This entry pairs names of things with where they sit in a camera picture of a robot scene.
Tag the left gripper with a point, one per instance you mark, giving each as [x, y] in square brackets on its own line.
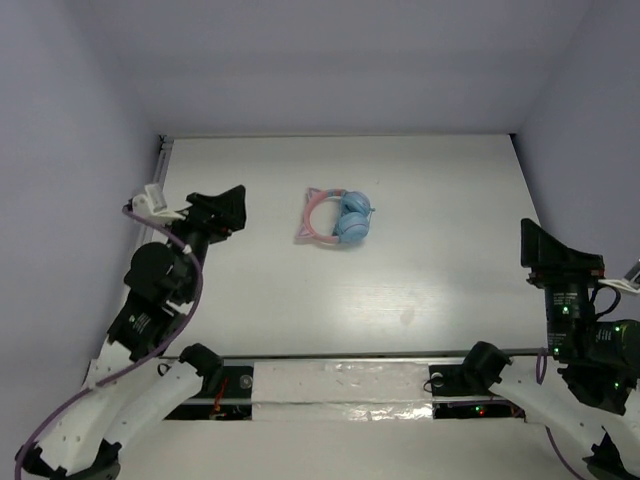
[204, 216]

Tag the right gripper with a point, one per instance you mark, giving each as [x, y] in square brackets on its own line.
[552, 262]

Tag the blue pink cat-ear headphones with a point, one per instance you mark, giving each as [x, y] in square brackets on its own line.
[352, 225]

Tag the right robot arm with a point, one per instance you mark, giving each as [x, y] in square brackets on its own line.
[586, 383]

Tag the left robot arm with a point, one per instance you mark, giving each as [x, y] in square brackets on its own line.
[83, 437]

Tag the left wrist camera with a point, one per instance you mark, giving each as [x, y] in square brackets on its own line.
[150, 205]

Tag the aluminium side rail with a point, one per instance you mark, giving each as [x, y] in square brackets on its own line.
[163, 158]

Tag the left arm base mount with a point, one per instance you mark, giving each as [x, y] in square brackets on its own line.
[230, 401]

